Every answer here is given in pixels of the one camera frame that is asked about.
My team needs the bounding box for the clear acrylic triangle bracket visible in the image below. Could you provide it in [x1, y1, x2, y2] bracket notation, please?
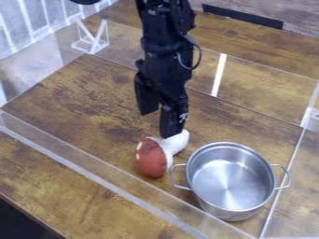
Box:
[71, 19, 110, 54]

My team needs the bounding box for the black bar on table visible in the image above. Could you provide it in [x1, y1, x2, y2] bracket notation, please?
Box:
[202, 4, 285, 30]

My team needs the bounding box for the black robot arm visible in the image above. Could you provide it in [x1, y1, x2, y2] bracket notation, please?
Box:
[135, 0, 199, 138]

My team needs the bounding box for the silver pot with handles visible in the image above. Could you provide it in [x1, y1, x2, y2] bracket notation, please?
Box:
[170, 142, 291, 221]

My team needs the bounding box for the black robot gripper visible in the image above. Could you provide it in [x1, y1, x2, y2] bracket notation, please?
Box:
[135, 49, 194, 138]

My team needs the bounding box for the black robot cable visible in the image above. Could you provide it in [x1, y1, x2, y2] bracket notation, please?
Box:
[68, 0, 103, 6]

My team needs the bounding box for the plush mushroom brown white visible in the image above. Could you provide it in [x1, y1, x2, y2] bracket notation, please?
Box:
[137, 130, 190, 178]

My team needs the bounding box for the clear acrylic enclosure panel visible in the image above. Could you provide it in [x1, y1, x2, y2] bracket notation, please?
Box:
[0, 110, 319, 239]

